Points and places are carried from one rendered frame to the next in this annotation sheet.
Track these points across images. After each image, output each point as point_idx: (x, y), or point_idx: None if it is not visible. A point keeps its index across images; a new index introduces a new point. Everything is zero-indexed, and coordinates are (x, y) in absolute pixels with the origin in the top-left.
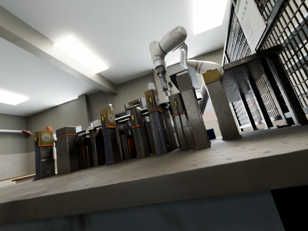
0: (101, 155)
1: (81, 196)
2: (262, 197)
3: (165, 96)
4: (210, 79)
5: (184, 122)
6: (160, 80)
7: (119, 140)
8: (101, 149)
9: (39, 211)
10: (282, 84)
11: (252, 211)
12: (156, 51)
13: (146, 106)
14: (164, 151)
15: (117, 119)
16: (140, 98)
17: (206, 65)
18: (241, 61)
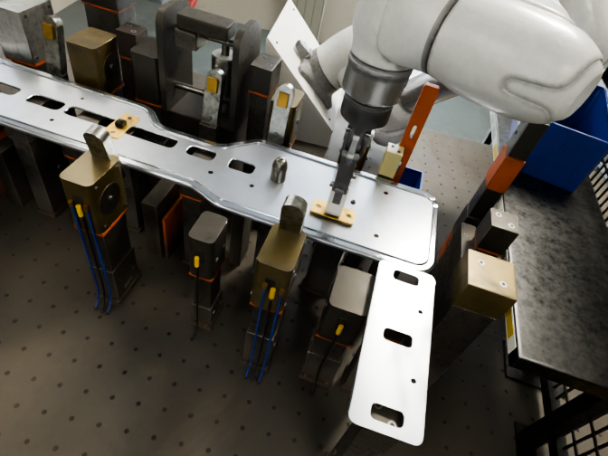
0: (60, 184)
1: None
2: None
3: (328, 199)
4: (475, 307)
5: (335, 352)
6: (339, 167)
7: (131, 189)
8: (61, 166)
9: None
10: (573, 417)
11: None
12: (397, 43)
13: (252, 292)
14: (261, 375)
15: (128, 147)
16: (239, 41)
17: (575, 11)
18: (562, 380)
